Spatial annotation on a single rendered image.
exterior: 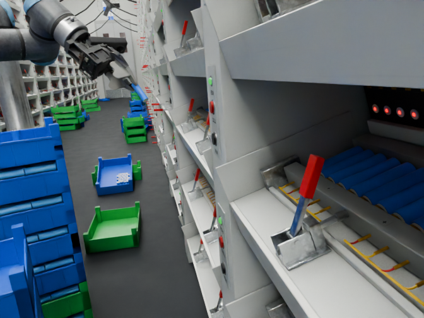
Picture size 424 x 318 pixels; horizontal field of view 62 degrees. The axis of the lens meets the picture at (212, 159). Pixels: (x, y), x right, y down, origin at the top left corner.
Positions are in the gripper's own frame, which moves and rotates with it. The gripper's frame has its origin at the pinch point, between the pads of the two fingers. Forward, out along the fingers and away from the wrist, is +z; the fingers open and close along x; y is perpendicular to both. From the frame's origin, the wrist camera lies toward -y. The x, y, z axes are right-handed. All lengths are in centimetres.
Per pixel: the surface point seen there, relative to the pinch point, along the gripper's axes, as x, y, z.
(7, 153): -0.6, 40.1, -1.3
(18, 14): -234, -183, -241
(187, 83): 2.8, -13.1, 10.1
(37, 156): -0.7, 36.1, 2.8
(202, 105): -0.1, -13.3, 17.8
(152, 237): -59, 0, 35
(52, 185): -5.0, 36.7, 8.9
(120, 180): -103, -36, 1
